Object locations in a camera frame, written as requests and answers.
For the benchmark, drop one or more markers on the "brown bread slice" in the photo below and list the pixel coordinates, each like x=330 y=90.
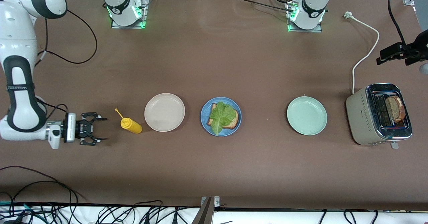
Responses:
x=234 y=120
x=396 y=109

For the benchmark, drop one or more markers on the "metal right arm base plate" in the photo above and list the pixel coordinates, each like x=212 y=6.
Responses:
x=144 y=15

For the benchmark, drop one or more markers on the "blue plate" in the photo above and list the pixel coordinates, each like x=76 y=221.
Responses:
x=204 y=112

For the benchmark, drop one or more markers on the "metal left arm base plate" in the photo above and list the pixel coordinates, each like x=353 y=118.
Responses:
x=317 y=30

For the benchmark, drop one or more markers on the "green plate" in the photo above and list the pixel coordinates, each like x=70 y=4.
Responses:
x=307 y=115

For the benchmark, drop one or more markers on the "beige chrome toaster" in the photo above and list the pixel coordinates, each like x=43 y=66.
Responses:
x=359 y=117

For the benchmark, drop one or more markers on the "aluminium frame post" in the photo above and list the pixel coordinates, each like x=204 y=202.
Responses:
x=206 y=210

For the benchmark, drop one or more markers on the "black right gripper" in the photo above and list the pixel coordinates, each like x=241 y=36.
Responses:
x=81 y=129

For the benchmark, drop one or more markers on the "beige plate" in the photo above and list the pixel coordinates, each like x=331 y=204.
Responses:
x=164 y=112

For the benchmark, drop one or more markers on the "green lettuce leaf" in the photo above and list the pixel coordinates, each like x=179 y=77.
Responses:
x=220 y=117

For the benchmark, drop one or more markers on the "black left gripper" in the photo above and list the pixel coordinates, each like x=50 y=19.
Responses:
x=418 y=45

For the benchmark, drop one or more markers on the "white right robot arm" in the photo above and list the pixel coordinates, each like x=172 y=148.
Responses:
x=20 y=83

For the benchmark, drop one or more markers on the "yellow squeeze bottle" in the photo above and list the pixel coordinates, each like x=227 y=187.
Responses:
x=132 y=125

